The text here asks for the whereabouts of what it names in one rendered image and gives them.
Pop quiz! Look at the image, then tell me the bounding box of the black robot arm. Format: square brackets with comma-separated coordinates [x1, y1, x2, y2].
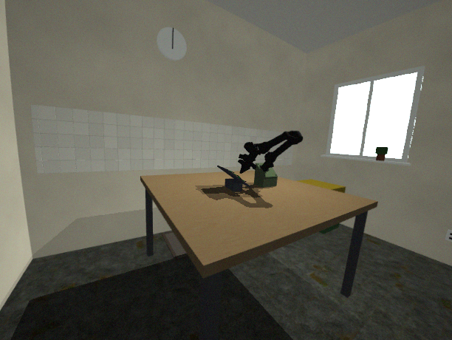
[239, 131, 303, 171]

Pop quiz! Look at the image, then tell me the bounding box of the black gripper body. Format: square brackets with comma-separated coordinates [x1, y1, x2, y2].
[238, 154, 256, 169]

